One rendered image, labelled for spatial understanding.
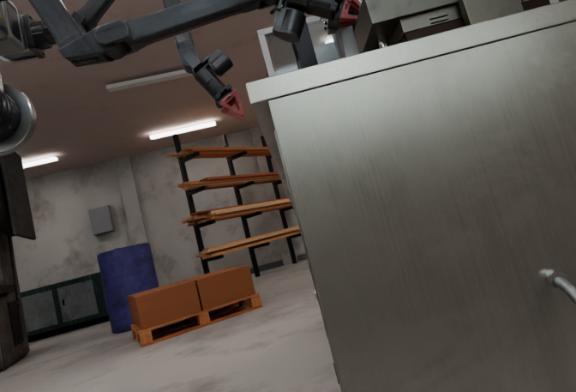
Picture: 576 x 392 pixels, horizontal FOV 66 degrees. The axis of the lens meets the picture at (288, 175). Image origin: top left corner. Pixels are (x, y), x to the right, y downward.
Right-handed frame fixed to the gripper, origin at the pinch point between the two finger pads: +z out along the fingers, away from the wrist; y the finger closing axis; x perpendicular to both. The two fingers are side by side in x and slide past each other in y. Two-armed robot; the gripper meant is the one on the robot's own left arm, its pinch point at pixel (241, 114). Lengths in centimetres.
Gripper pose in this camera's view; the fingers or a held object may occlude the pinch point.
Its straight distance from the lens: 148.3
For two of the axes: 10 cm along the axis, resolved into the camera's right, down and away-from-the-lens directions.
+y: -1.0, 1.5, 9.8
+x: -7.1, 6.8, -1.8
